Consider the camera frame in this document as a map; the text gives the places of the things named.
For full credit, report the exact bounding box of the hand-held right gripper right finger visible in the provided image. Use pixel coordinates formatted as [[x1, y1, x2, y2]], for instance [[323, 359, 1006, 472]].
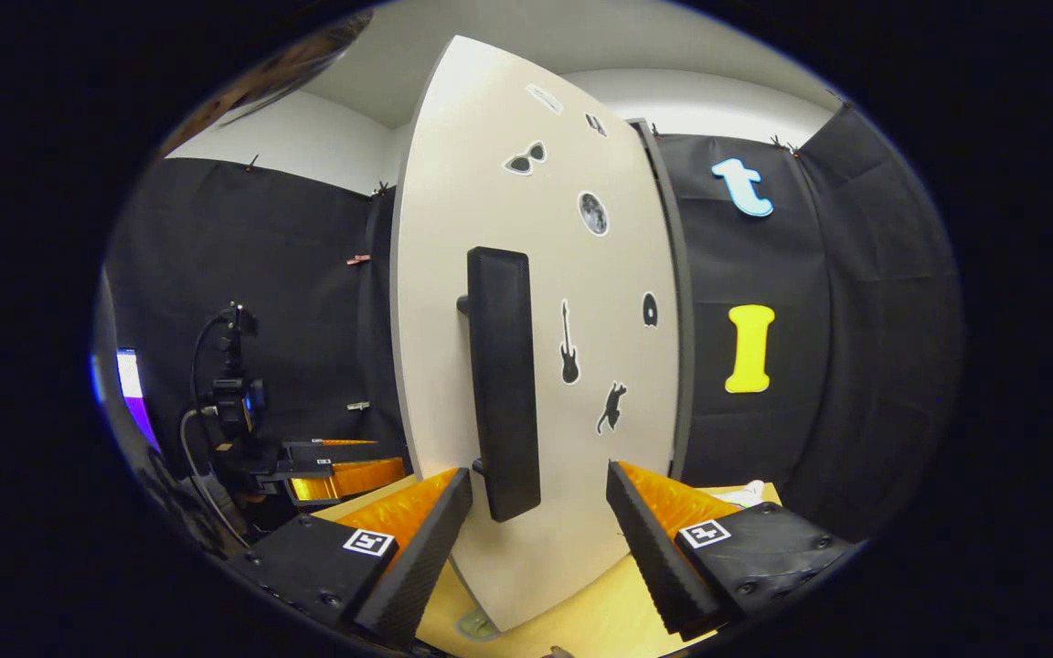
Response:
[[605, 460, 856, 641]]

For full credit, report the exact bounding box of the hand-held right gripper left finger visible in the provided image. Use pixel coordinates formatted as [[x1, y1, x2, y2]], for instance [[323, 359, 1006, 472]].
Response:
[[225, 468, 474, 650]]

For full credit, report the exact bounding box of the translucent round coaster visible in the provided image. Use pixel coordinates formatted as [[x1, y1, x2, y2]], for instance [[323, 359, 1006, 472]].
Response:
[[455, 610, 501, 641]]

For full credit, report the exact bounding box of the black cabinet door handle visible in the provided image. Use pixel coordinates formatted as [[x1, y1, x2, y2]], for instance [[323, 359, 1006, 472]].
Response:
[[456, 245, 543, 524]]

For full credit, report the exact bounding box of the beige cabinet door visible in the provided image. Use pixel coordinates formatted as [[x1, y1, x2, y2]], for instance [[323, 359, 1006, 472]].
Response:
[[389, 35, 685, 633]]

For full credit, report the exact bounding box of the glowing monitor screen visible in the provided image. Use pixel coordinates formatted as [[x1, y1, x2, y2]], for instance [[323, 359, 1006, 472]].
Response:
[[90, 347, 162, 453]]

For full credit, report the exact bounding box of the black backdrop cloth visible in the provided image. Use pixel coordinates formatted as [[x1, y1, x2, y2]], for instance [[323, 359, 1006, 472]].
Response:
[[104, 101, 963, 549]]

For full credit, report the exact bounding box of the person's brown hair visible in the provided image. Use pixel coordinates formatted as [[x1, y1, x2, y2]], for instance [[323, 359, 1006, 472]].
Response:
[[161, 9, 374, 131]]

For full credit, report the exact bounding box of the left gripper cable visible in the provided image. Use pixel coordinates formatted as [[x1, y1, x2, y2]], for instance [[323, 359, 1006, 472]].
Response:
[[179, 311, 251, 549]]

